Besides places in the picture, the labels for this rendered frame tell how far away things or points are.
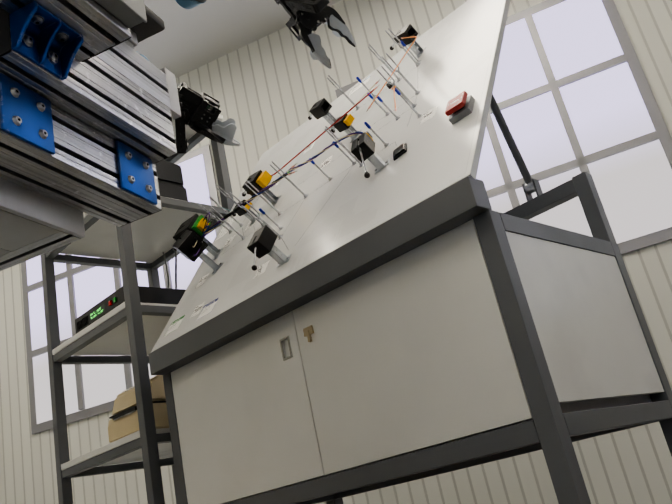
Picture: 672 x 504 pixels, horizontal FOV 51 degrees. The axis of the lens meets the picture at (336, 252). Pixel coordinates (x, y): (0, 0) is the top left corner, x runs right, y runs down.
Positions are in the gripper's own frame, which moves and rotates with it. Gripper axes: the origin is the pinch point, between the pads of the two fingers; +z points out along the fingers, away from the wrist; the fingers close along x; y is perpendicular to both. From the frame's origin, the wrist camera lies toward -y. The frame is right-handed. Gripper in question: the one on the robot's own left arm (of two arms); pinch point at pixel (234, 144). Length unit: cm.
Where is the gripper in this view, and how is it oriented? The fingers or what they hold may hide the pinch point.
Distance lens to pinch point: 193.1
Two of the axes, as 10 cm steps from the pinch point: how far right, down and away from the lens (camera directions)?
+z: 7.9, 4.2, 4.6
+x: -2.1, -5.2, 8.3
